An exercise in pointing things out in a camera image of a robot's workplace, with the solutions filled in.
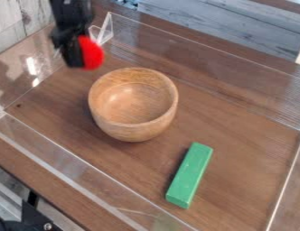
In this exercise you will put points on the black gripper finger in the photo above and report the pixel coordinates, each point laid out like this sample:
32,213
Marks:
64,40

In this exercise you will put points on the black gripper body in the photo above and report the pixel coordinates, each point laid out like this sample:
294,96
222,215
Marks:
72,14

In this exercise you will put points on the red plush strawberry toy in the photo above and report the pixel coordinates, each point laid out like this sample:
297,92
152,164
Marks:
92,53

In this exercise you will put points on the wooden bowl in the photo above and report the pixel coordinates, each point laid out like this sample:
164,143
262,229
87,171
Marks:
132,102

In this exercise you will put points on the green rectangular block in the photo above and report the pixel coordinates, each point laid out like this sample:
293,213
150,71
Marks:
184,183

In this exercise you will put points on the black clamp under table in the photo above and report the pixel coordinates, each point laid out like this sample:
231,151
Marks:
32,221

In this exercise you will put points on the clear acrylic front wall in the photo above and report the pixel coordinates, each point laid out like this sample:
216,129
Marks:
98,202

